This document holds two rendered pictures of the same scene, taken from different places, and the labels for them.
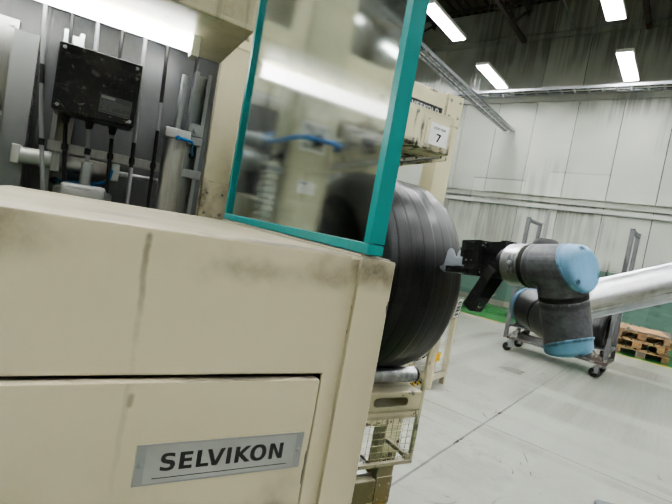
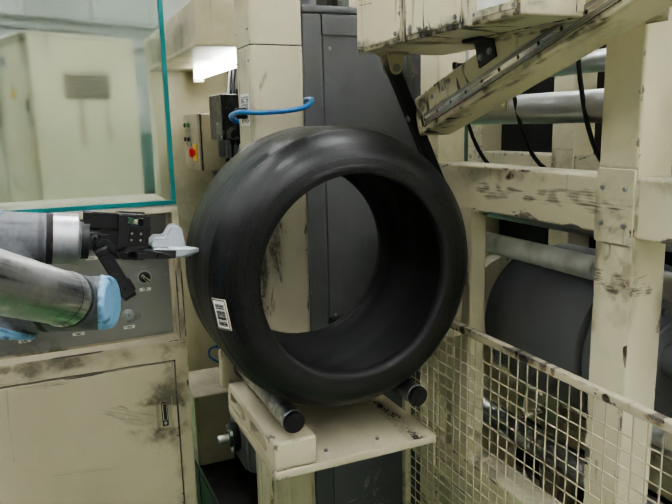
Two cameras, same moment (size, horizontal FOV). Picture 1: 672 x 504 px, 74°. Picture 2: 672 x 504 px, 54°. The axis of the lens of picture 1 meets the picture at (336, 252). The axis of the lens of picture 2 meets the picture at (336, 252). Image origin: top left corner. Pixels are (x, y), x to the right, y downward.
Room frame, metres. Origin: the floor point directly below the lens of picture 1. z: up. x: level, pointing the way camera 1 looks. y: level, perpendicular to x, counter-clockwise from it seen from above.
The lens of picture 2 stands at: (1.54, -1.49, 1.47)
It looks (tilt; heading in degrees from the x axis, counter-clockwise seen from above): 11 degrees down; 96
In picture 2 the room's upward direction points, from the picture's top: 1 degrees counter-clockwise
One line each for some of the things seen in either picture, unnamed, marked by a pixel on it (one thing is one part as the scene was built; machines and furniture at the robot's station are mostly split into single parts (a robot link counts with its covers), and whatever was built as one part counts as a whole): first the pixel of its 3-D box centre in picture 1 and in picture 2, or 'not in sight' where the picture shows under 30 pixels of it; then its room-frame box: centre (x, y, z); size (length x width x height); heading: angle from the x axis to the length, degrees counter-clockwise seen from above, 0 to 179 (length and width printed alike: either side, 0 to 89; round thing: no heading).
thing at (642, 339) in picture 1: (642, 341); not in sight; (8.17, -5.87, 0.22); 1.27 x 0.90 x 0.44; 142
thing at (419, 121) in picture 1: (370, 120); (472, 3); (1.68, -0.04, 1.71); 0.61 x 0.25 x 0.15; 120
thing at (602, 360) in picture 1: (567, 293); not in sight; (6.15, -3.25, 0.96); 1.33 x 0.64 x 1.92; 50
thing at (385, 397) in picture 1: (362, 396); (267, 418); (1.24, -0.15, 0.83); 0.36 x 0.09 x 0.06; 120
